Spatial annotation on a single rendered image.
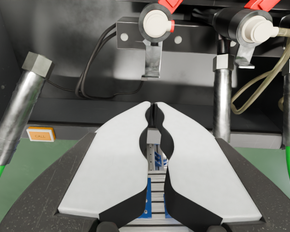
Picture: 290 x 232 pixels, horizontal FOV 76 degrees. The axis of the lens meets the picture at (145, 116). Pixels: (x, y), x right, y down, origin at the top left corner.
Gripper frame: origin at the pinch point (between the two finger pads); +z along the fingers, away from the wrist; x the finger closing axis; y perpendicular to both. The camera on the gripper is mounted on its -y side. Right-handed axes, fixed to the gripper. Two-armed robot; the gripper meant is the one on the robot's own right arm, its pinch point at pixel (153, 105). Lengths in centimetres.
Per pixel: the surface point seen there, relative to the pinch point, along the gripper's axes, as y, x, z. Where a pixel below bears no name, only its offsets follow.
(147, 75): -0.2, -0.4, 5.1
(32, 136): 19.9, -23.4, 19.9
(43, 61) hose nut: -1.0, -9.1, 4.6
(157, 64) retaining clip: -0.9, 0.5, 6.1
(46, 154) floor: 123, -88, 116
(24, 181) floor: 164, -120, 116
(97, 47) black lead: 0.4, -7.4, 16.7
